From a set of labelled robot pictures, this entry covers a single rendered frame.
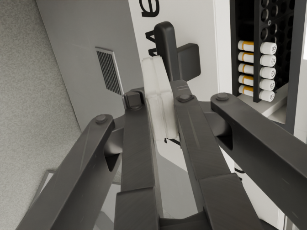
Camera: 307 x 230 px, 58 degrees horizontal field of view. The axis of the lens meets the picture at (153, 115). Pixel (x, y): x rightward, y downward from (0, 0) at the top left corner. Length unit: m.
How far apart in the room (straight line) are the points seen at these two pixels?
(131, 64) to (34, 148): 0.72
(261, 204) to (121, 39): 0.40
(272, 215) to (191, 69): 0.30
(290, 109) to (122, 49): 0.37
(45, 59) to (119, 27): 0.58
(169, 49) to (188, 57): 0.02
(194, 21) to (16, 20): 0.91
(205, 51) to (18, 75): 0.94
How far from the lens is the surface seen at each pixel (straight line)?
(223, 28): 0.22
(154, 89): 0.16
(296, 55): 0.34
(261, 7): 0.31
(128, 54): 0.59
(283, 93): 0.43
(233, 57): 0.35
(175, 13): 0.25
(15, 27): 1.10
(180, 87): 0.17
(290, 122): 0.38
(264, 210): 0.48
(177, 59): 0.22
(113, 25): 0.61
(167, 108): 0.15
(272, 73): 0.33
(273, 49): 0.32
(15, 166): 1.23
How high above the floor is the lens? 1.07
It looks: 47 degrees down
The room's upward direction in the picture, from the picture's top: 115 degrees clockwise
